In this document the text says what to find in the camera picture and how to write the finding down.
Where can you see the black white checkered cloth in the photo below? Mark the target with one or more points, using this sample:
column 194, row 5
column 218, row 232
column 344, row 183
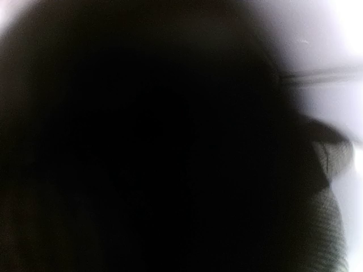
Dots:
column 155, row 136

